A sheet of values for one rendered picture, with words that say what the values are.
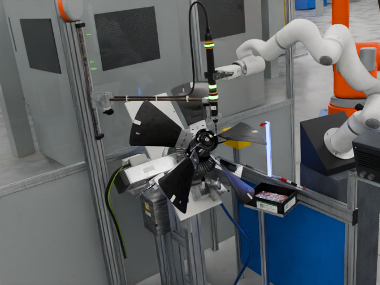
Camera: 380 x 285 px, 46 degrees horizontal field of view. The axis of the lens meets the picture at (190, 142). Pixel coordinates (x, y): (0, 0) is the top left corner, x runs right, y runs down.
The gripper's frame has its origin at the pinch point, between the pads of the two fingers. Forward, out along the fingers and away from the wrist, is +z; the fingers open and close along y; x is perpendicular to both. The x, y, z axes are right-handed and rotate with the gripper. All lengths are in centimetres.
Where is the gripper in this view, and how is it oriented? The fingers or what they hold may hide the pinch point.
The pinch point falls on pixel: (211, 75)
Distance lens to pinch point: 217.3
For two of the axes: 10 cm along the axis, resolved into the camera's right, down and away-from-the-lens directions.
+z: -8.1, 2.6, -5.2
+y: -5.7, -2.2, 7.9
